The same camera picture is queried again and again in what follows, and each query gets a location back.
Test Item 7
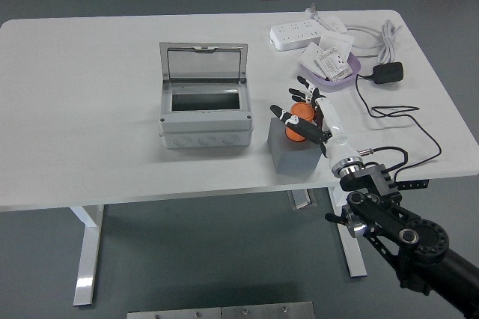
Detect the white power strip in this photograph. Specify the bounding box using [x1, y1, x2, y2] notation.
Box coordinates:
[269, 19, 326, 51]

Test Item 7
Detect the grey block holder with hole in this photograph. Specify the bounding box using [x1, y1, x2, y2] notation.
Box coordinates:
[266, 116, 323, 174]

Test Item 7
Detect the grey metal plate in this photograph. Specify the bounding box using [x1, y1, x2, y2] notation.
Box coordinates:
[126, 307, 222, 319]

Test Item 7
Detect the purple plastic tray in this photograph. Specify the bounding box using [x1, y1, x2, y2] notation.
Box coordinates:
[301, 51, 362, 92]

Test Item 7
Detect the orange cylindrical battery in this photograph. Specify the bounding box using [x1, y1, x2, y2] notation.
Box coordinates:
[284, 102, 317, 143]

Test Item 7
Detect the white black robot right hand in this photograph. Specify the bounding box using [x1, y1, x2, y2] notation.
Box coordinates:
[269, 75, 359, 170]

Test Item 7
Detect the large white socket panel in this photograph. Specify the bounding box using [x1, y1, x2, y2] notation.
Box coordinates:
[320, 31, 356, 56]

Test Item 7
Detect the thin black cord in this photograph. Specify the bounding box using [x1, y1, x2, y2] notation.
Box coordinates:
[354, 73, 442, 181]

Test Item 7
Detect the grey enclosure box with lid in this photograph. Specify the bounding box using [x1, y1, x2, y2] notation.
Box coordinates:
[159, 41, 254, 150]

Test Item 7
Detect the white power cable with plug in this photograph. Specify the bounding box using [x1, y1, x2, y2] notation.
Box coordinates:
[305, 3, 404, 66]

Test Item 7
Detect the grey metal table bracket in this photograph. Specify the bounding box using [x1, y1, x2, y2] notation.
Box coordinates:
[287, 188, 317, 210]

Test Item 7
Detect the small white adapter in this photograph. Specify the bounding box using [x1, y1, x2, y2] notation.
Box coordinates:
[322, 15, 348, 34]

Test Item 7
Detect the black power adapter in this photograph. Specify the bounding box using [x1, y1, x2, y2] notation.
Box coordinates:
[373, 61, 405, 85]

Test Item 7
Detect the labelled white socket package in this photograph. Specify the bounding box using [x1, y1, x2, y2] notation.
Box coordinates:
[315, 46, 355, 82]

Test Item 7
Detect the white table leg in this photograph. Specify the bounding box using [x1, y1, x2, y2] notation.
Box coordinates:
[69, 204, 106, 307]
[327, 186, 367, 279]

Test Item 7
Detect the small white socket panel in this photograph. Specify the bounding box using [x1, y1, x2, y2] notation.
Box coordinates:
[299, 42, 325, 73]

